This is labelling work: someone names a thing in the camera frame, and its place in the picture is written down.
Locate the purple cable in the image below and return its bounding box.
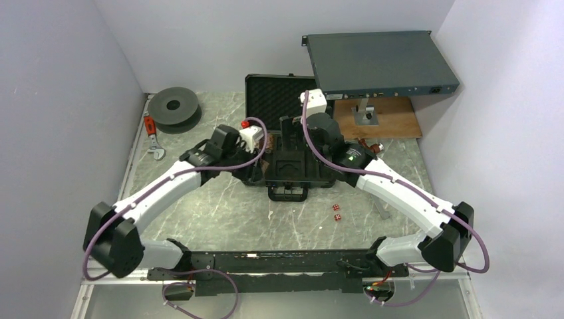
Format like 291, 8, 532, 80
82, 117, 269, 281
301, 90, 492, 274

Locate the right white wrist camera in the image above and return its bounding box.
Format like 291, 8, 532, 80
305, 88, 327, 118

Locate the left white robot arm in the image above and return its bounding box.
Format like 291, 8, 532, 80
82, 118, 267, 281

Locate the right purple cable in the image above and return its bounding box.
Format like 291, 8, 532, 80
301, 90, 492, 274

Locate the black poker case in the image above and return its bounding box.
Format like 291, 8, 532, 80
245, 74, 336, 202

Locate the grey metal stand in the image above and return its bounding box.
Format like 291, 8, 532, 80
351, 98, 379, 126

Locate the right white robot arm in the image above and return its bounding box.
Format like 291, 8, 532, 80
279, 112, 474, 276

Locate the brown poker chip stack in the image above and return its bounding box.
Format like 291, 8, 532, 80
265, 134, 275, 154
260, 159, 269, 173

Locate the black filament spool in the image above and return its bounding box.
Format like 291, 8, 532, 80
147, 87, 202, 134

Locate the wooden board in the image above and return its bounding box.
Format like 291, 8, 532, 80
333, 97, 422, 140

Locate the red handled adjustable wrench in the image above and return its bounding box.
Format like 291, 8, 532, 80
143, 111, 166, 161

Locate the black front rail base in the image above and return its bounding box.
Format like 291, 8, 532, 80
148, 249, 408, 296

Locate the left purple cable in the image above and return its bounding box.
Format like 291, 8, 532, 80
82, 117, 269, 281

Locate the brown torch nozzle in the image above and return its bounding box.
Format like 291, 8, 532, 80
357, 139, 384, 154

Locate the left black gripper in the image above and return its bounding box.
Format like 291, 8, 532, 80
221, 142, 265, 183

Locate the grey network switch box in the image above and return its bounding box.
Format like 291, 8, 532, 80
301, 31, 460, 100

